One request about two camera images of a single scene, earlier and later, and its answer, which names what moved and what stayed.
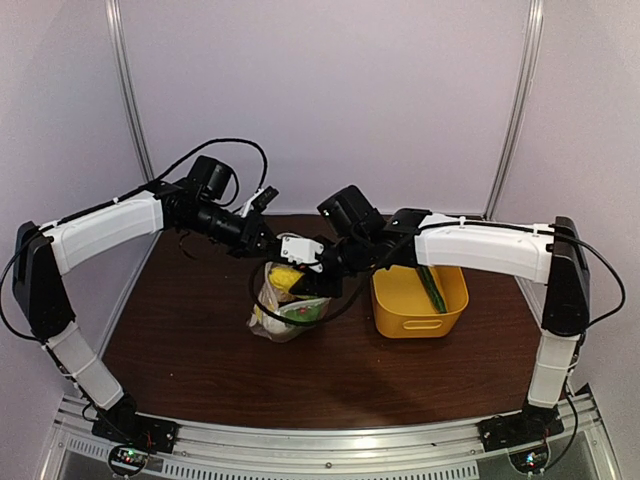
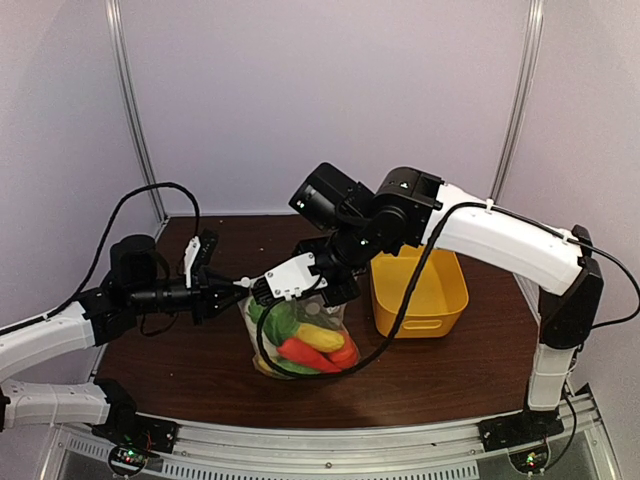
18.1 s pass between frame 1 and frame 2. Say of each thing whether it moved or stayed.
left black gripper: moved
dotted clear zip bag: moved
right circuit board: stayed
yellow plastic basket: stayed
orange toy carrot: moved
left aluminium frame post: stayed
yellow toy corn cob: moved
